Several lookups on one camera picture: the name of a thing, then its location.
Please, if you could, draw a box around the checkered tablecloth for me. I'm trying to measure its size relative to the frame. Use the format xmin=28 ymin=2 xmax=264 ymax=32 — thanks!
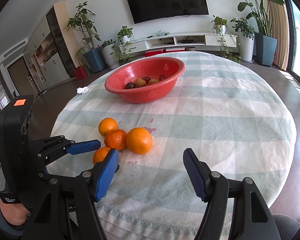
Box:
xmin=52 ymin=51 xmax=296 ymax=239

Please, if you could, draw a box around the small orange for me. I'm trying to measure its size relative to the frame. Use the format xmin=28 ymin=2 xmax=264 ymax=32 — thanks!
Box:
xmin=93 ymin=147 xmax=111 ymax=165
xmin=98 ymin=118 xmax=118 ymax=137

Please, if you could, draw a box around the red storage box right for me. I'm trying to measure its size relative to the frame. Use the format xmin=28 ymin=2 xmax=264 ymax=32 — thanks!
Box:
xmin=165 ymin=47 xmax=185 ymax=53

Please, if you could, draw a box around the trailing ivy on console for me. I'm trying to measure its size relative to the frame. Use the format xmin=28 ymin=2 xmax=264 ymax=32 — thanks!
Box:
xmin=211 ymin=15 xmax=241 ymax=63

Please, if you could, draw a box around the bushy plant white pot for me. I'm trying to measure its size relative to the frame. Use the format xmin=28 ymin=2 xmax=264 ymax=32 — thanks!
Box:
xmin=231 ymin=17 xmax=255 ymax=63

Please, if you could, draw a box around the red storage box left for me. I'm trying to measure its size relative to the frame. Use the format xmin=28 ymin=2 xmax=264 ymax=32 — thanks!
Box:
xmin=145 ymin=49 xmax=164 ymax=57

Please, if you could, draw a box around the large orange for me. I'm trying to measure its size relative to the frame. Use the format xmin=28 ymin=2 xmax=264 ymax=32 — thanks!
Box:
xmin=126 ymin=127 xmax=153 ymax=154

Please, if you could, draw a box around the dark plum at rim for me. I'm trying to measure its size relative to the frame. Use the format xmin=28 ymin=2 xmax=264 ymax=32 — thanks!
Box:
xmin=159 ymin=75 xmax=166 ymax=81

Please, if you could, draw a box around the tall plant blue pot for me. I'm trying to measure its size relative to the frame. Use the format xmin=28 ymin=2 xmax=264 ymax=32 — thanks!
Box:
xmin=237 ymin=0 xmax=285 ymax=67

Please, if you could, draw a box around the red storage box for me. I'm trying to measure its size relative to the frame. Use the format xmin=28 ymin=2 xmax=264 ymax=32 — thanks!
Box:
xmin=145 ymin=49 xmax=164 ymax=57
xmin=165 ymin=47 xmax=185 ymax=53

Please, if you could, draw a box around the crumpled white tissue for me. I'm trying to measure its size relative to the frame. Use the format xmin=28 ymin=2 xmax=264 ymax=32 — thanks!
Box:
xmin=76 ymin=86 xmax=89 ymax=95

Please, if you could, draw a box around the white TV console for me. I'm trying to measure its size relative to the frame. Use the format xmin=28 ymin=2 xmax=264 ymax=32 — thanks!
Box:
xmin=125 ymin=31 xmax=239 ymax=55

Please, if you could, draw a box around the small red fruit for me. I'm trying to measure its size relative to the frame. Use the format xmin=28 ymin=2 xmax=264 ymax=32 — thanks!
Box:
xmin=142 ymin=77 xmax=151 ymax=85

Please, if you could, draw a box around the wooden display cabinet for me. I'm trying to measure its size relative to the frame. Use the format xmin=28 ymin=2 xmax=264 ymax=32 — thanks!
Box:
xmin=24 ymin=3 xmax=79 ymax=90

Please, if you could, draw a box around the beige curtain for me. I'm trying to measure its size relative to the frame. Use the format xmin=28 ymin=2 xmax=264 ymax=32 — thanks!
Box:
xmin=268 ymin=2 xmax=289 ymax=70

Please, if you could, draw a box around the black wall television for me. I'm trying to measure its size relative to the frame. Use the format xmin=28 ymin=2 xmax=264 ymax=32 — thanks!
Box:
xmin=127 ymin=0 xmax=209 ymax=24

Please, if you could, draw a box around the yellow-brown fruit in basin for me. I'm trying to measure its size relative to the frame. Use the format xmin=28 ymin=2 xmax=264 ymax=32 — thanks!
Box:
xmin=149 ymin=79 xmax=159 ymax=85

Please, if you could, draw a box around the small red bin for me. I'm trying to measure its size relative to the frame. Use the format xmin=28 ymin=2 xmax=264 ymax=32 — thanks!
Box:
xmin=73 ymin=66 xmax=88 ymax=81

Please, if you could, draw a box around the ivy plant left console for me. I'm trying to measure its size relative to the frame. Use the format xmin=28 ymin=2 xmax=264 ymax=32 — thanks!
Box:
xmin=113 ymin=25 xmax=133 ymax=63

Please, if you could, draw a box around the red plastic basin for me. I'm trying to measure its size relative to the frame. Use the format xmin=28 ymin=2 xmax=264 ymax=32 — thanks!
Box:
xmin=104 ymin=57 xmax=185 ymax=103

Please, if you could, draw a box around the person's left hand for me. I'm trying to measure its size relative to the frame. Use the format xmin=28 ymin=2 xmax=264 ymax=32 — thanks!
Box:
xmin=0 ymin=199 xmax=30 ymax=226

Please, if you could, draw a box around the dimpled mandarin orange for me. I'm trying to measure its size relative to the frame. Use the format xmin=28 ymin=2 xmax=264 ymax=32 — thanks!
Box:
xmin=104 ymin=129 xmax=127 ymax=151

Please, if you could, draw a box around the yellowish small fruit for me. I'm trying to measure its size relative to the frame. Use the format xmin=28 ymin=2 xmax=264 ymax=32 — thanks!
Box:
xmin=135 ymin=78 xmax=147 ymax=88

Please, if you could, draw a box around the small orange front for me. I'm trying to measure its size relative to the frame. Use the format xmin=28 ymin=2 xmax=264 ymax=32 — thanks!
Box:
xmin=98 ymin=118 xmax=118 ymax=137

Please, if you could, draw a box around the plant in ribbed white pot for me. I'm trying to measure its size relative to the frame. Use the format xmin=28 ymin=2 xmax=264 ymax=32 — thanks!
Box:
xmin=101 ymin=39 xmax=119 ymax=69

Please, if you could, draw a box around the tall tree blue pot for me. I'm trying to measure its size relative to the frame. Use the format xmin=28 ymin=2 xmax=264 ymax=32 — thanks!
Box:
xmin=66 ymin=1 xmax=106 ymax=73

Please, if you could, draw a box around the dark purple plum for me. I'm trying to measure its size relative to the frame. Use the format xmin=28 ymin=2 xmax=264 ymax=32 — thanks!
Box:
xmin=125 ymin=82 xmax=136 ymax=89

